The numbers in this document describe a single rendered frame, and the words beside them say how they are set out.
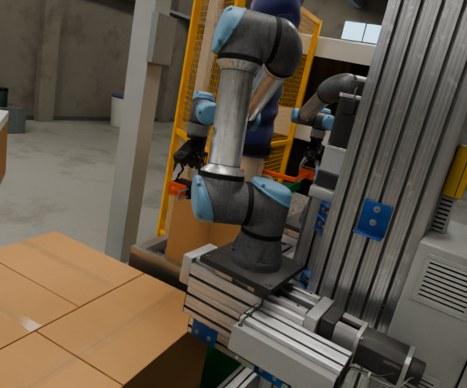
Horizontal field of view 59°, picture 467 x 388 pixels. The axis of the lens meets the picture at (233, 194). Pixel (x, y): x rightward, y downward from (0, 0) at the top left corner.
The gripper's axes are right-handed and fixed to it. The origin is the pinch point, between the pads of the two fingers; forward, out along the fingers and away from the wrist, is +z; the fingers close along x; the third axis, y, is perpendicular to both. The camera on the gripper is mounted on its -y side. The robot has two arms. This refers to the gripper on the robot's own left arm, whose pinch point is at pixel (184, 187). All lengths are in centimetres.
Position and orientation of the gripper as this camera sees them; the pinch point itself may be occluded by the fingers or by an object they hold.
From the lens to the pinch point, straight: 155.6
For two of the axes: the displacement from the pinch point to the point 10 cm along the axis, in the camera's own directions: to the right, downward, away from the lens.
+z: -2.0, 9.4, 2.8
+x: -8.9, -2.9, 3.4
